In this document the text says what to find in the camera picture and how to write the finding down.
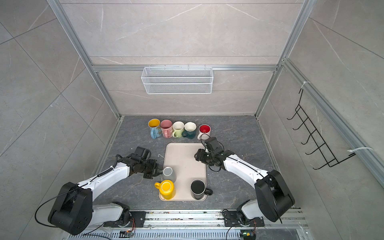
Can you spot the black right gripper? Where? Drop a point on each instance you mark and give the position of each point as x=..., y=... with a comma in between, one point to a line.
x=201, y=153

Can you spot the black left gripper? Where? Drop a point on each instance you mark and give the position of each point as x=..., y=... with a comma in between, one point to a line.
x=151, y=175

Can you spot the grey mug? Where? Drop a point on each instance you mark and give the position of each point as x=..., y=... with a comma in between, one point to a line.
x=169, y=174

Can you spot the white mug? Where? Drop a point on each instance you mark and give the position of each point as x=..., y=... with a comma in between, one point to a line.
x=204, y=132

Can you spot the dark green mug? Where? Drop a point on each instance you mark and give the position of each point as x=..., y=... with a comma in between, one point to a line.
x=190, y=130

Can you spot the blue mug yellow inside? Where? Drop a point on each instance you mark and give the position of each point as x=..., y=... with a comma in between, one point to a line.
x=154, y=125

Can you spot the pink ghost print mug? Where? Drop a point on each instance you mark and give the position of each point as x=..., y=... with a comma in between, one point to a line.
x=167, y=128

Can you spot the light green mug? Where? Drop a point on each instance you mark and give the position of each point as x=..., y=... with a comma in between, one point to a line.
x=178, y=129

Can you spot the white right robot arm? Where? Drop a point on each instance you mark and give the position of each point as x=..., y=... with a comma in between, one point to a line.
x=273, y=197

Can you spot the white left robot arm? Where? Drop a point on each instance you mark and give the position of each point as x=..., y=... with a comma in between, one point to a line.
x=74, y=210

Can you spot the black mug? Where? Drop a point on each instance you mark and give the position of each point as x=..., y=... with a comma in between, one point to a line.
x=199, y=190

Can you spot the beige plastic tray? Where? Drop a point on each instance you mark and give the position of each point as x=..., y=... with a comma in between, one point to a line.
x=180, y=157

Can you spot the white wire mesh basket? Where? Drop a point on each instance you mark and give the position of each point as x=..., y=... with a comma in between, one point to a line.
x=178, y=80

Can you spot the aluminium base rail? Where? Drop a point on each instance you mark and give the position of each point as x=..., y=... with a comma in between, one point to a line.
x=202, y=225

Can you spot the black wire hook rack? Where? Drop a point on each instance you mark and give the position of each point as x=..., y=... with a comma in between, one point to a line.
x=315, y=136

